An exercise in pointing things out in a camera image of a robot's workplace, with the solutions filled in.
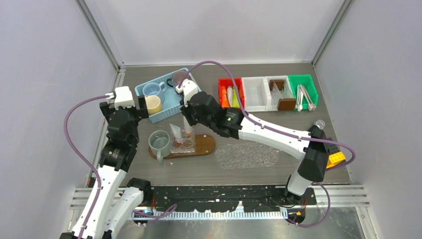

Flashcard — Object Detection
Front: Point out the grey-green mug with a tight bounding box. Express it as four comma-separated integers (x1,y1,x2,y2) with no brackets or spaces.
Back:
148,130,171,162

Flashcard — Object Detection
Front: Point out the white toothpaste tube red cap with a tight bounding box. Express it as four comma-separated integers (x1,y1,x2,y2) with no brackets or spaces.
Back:
169,123,183,144

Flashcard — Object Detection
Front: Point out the clear textured acrylic holder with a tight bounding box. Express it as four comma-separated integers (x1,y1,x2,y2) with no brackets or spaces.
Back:
170,129,196,155

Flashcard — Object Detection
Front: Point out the pink toothbrush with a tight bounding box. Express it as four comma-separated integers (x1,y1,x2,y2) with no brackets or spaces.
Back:
300,85,315,111

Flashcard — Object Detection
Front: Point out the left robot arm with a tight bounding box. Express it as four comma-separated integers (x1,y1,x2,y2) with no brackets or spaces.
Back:
60,92,153,239

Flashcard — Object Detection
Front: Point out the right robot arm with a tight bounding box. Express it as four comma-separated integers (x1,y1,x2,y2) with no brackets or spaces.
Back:
181,92,329,205

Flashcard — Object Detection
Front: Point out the orange toothpaste tube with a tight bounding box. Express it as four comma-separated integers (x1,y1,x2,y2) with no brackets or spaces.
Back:
220,86,231,108

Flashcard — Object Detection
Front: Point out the small white toothpaste tube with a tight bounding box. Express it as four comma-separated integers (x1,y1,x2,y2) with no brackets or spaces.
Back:
226,86,233,107

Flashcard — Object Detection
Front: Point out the oval wooden tray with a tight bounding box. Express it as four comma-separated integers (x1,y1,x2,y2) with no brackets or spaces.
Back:
148,134,215,160

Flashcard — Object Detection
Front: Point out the clear textured oval tray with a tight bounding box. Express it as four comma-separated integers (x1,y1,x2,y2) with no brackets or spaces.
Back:
214,143,281,169

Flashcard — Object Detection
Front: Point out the light blue mug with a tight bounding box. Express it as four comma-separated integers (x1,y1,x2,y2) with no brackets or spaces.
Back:
142,82,167,102

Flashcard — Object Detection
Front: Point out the light blue perforated basket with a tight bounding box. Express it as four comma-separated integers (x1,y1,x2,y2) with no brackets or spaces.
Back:
135,68,188,123

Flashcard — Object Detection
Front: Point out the red plastic bin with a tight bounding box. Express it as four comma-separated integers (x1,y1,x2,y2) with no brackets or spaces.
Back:
218,78,245,106

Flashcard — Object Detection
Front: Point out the white plastic bin left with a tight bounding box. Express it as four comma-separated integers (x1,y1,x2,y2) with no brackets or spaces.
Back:
241,76,271,112

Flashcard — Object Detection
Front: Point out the white plastic bin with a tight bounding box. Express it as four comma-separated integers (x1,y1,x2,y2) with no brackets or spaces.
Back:
241,76,271,112
266,75,289,111

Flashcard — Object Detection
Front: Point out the white plastic bin right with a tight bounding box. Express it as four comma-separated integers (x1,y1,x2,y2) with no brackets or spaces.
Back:
266,75,289,111

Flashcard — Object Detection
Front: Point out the brown wooden holder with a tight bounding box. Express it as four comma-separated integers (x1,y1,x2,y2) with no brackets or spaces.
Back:
277,98,297,111

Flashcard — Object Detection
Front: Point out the green plastic bin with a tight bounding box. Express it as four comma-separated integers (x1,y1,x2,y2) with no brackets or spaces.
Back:
288,75,319,107

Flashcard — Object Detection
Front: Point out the black microphone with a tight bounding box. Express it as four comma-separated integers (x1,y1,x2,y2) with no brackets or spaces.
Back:
314,119,325,130

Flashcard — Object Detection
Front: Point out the yellow toy brick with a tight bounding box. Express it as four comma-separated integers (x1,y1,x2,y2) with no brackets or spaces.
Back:
326,151,346,169

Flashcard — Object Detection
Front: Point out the cream mug yellow handle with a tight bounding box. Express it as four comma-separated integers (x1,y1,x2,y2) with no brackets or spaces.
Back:
144,95,163,116

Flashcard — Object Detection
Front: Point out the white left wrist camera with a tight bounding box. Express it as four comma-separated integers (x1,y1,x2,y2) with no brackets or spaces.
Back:
105,86,135,110

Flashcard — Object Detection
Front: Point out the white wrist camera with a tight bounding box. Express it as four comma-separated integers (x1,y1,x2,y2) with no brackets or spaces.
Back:
105,86,135,110
175,79,199,107

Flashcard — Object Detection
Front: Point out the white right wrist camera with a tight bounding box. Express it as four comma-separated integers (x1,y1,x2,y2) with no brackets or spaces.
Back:
175,79,199,107

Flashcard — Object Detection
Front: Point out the mauve mug black handle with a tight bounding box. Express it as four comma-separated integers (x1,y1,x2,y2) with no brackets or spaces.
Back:
166,71,191,89

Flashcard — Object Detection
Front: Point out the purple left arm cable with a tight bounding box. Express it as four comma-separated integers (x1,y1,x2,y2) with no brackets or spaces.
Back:
63,95,179,239

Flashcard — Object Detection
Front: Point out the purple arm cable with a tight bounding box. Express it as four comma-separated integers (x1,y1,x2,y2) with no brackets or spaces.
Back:
177,60,357,229
63,95,179,239

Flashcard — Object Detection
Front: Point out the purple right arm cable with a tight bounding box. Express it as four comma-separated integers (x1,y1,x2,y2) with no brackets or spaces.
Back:
177,60,357,229

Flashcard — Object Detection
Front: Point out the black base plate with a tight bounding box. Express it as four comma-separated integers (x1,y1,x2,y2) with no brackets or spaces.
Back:
140,185,317,213

